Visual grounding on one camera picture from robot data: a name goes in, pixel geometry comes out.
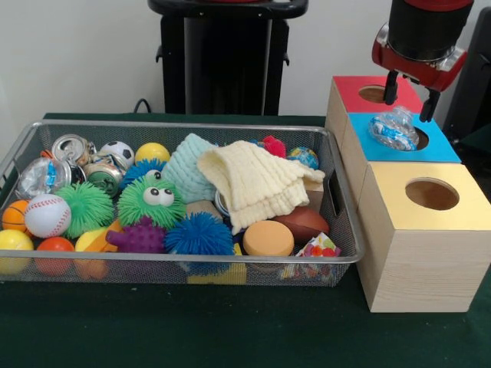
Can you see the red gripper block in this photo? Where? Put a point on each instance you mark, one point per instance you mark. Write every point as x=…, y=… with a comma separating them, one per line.
x=430, y=74

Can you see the clear plastic bottle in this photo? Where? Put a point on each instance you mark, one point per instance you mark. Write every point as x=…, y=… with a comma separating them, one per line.
x=393, y=129

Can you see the wooden box with three holes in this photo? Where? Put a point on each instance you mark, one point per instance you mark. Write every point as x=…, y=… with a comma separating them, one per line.
x=414, y=253

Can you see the clear mesh bin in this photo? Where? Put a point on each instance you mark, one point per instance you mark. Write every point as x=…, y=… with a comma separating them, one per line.
x=31, y=138

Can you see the small brown football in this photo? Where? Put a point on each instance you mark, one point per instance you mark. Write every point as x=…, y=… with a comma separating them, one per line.
x=303, y=225

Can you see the pale yellow knitted cloth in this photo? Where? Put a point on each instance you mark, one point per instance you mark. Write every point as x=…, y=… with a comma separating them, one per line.
x=257, y=184

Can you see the orange round disc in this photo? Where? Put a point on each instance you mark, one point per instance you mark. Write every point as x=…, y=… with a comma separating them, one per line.
x=268, y=238

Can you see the mint green knitted cloth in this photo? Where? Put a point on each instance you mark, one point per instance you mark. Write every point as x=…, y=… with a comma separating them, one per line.
x=188, y=169

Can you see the blue spiky ball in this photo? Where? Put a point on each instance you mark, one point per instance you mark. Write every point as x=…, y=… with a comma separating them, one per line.
x=199, y=236

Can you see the yellow ball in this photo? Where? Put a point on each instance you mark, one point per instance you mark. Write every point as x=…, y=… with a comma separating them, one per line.
x=153, y=152

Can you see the green fuzzy ball with eyes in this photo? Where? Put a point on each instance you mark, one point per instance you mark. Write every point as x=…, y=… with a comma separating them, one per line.
x=136, y=211

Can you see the purple spiky ball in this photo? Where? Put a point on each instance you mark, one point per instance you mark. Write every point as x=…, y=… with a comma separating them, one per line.
x=140, y=236

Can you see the green spiky ball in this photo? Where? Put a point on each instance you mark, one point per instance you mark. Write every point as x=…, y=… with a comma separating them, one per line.
x=86, y=208

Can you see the dark green table cloth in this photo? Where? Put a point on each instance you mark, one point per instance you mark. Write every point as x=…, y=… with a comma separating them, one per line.
x=153, y=330

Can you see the white baseball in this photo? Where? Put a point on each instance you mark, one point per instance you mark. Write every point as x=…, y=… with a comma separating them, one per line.
x=47, y=216

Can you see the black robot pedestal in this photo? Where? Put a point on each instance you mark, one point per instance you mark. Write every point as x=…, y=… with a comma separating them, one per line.
x=222, y=69

